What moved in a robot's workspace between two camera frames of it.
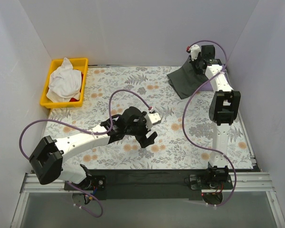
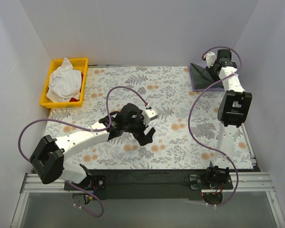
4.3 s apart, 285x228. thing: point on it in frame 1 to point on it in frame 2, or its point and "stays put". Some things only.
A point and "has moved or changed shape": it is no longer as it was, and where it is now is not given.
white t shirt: x=65 y=83 stays put
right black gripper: x=198 y=64 to x=215 y=70
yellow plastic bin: x=80 y=64 stays put
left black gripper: x=142 y=130 stays put
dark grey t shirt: x=185 y=80 has moved or changed shape
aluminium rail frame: x=252 y=182 stays put
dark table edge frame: x=149 y=184 stays put
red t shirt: x=75 y=99 stays put
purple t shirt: x=206 y=87 to x=215 y=90
